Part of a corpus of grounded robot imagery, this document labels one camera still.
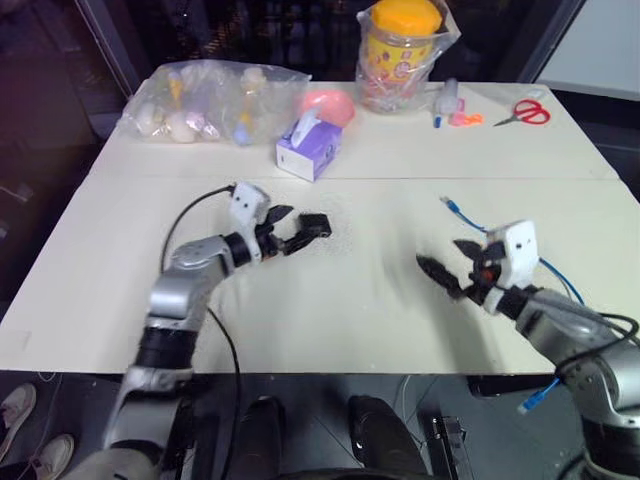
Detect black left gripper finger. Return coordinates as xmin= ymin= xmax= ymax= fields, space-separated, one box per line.
xmin=281 ymin=213 xmax=310 ymax=255
xmin=265 ymin=203 xmax=295 ymax=228

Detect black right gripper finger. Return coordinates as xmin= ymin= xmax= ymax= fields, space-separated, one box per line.
xmin=452 ymin=239 xmax=486 ymax=262
xmin=415 ymin=254 xmax=472 ymax=302

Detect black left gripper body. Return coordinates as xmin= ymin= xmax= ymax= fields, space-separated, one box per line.
xmin=253 ymin=221 xmax=295 ymax=261

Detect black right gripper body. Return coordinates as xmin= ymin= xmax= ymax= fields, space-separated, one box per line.
xmin=466 ymin=241 xmax=505 ymax=307

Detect small black box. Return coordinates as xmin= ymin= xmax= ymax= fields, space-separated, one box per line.
xmin=298 ymin=212 xmax=334 ymax=242

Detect blue Ethernet cable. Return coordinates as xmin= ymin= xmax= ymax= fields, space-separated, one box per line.
xmin=438 ymin=195 xmax=587 ymax=414

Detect purple tissue box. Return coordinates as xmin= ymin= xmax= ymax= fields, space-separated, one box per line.
xmin=275 ymin=106 xmax=347 ymax=183

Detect pink plastic bowl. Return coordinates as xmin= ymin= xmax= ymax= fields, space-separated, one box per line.
xmin=298 ymin=89 xmax=357 ymax=127

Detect pink and orange clip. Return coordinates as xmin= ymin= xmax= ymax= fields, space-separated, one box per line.
xmin=448 ymin=98 xmax=486 ymax=129

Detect clear plastic bag of toys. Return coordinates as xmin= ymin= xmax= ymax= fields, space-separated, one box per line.
xmin=118 ymin=61 xmax=312 ymax=149

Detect black device under table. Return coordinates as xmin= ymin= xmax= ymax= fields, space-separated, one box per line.
xmin=418 ymin=412 xmax=472 ymax=480

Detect yellow-lidded jar in plastic bag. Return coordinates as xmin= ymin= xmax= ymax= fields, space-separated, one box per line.
xmin=355 ymin=0 xmax=462 ymax=117

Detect white shoe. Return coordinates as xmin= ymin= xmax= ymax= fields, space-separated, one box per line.
xmin=0 ymin=383 xmax=38 ymax=457
xmin=28 ymin=433 xmax=76 ymax=480

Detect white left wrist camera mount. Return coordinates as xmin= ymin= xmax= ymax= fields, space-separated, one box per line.
xmin=228 ymin=182 xmax=272 ymax=262

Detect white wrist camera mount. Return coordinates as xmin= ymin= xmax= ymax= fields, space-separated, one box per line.
xmin=481 ymin=219 xmax=540 ymax=317
xmin=228 ymin=182 xmax=272 ymax=262

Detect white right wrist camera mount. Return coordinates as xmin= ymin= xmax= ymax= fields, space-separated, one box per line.
xmin=481 ymin=219 xmax=540 ymax=317

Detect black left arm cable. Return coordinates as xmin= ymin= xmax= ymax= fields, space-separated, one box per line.
xmin=160 ymin=184 xmax=245 ymax=454

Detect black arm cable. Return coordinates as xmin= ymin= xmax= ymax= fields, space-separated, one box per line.
xmin=552 ymin=312 xmax=640 ymax=480
xmin=160 ymin=184 xmax=245 ymax=454

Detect thin white floor cable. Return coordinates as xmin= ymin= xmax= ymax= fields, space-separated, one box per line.
xmin=398 ymin=374 xmax=417 ymax=429

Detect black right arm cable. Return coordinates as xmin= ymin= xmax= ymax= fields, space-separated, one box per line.
xmin=552 ymin=312 xmax=640 ymax=480

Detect red-handled scissors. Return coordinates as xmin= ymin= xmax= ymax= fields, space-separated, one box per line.
xmin=493 ymin=98 xmax=552 ymax=128

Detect grey metal frame post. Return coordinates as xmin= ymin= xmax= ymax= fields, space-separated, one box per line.
xmin=518 ymin=0 xmax=587 ymax=85
xmin=77 ymin=0 xmax=143 ymax=99

